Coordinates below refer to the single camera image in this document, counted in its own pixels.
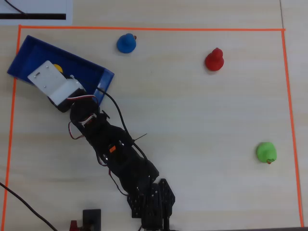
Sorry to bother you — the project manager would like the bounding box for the red rubber duck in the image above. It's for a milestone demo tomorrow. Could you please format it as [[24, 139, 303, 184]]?
[[205, 47, 225, 72]]

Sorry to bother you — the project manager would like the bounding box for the blue rubber duck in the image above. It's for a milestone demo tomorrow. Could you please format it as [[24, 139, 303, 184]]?
[[116, 33, 138, 54]]

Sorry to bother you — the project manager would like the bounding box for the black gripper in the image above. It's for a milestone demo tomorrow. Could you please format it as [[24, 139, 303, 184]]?
[[47, 88, 87, 113]]

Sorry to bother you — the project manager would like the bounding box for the orange tape strip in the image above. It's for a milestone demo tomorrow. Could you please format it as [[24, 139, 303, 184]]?
[[281, 30, 305, 228], [0, 25, 23, 231], [18, 25, 286, 32]]

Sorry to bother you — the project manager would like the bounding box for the white paper sheet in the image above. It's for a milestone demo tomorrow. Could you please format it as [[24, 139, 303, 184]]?
[[0, 0, 74, 26]]

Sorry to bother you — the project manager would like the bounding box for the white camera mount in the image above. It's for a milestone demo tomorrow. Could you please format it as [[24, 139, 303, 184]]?
[[26, 60, 87, 107]]

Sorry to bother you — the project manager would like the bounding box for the thick black camera cable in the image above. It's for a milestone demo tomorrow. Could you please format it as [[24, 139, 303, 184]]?
[[95, 87, 151, 161]]

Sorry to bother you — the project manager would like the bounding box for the red white servo wire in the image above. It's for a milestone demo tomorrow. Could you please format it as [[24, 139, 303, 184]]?
[[67, 94, 100, 141], [96, 154, 128, 196]]

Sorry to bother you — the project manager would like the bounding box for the black table clamp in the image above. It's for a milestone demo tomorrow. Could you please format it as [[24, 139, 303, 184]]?
[[82, 209, 102, 231]]

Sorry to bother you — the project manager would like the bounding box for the thin black cable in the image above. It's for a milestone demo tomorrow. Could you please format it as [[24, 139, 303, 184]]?
[[4, 0, 27, 15]]

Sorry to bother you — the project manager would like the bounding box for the green rubber duck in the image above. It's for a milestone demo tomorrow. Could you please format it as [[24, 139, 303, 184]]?
[[256, 141, 277, 165]]

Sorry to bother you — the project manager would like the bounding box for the black cable on table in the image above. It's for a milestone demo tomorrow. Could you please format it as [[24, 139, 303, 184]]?
[[0, 181, 59, 231]]

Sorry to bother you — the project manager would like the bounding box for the blue plastic box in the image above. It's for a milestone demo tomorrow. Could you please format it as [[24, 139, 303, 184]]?
[[7, 35, 115, 107]]

